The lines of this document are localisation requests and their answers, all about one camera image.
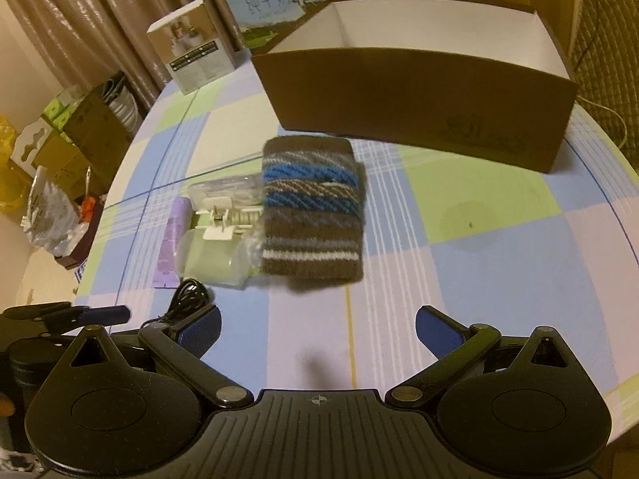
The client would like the closed cardboard box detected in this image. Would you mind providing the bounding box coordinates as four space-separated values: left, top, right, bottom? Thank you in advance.
32 132 118 198

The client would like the yellow plastic bag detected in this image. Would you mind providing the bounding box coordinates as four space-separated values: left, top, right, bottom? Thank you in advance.
0 115 37 216

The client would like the brown curtain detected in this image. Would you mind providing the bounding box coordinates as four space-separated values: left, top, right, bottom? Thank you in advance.
0 0 260 111

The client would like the white cardboard cutout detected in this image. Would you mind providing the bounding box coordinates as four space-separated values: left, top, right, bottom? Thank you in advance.
10 119 55 176

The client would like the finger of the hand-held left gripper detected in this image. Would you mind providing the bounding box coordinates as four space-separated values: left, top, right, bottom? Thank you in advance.
37 305 131 337
2 302 73 321

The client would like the clear plastic package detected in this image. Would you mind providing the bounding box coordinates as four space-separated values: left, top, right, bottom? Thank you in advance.
186 172 265 240

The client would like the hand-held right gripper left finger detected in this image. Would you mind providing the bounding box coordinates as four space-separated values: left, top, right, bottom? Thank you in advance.
70 304 255 410

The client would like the white cardboard box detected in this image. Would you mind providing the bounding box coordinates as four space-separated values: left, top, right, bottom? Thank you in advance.
250 0 580 174

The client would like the black cable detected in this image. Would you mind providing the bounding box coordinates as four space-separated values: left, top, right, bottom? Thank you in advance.
150 279 215 327

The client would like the silver plastic bag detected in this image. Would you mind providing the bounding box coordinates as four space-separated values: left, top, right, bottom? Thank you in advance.
22 166 87 256

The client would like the small white product box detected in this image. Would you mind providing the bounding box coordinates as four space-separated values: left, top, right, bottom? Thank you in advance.
146 0 240 95

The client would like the blue milk carton box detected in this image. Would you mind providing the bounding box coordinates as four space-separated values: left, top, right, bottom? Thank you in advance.
220 0 365 55

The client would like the white cable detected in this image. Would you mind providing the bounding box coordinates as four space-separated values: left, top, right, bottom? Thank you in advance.
574 95 630 146

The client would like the striped knitted pouch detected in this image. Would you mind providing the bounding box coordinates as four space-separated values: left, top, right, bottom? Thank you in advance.
260 136 366 280

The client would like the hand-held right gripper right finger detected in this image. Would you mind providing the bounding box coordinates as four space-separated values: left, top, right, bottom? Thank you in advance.
387 305 567 410

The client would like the purple flat package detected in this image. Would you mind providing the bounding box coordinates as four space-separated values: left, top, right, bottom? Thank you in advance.
156 197 193 287

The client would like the green tissue pack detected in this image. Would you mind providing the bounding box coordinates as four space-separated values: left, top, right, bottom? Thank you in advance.
42 91 85 131

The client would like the quilted chair cushion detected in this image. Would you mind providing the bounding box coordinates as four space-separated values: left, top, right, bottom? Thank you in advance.
566 0 639 160

